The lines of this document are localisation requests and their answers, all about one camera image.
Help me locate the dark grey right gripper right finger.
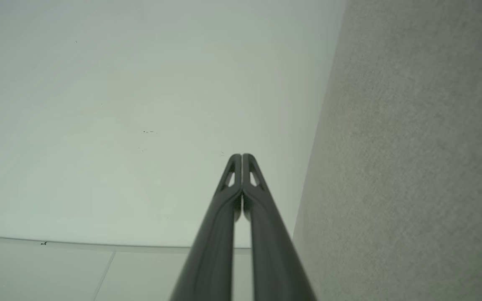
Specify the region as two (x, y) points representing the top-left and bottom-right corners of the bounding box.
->
(243, 153), (318, 301)

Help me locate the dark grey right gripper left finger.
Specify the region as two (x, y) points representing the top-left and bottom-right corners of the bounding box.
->
(170, 153), (242, 301)

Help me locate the grey fabric sofa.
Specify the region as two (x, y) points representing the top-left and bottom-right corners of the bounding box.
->
(293, 0), (482, 301)

